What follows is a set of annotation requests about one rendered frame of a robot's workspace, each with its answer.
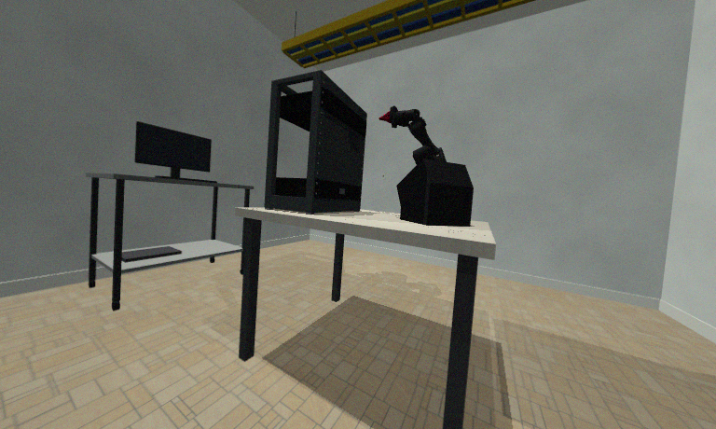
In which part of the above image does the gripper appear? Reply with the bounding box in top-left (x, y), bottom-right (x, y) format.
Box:
top-left (379, 106), bottom-right (406, 128)

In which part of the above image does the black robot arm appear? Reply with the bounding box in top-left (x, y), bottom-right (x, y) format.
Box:
top-left (396, 109), bottom-right (447, 165)

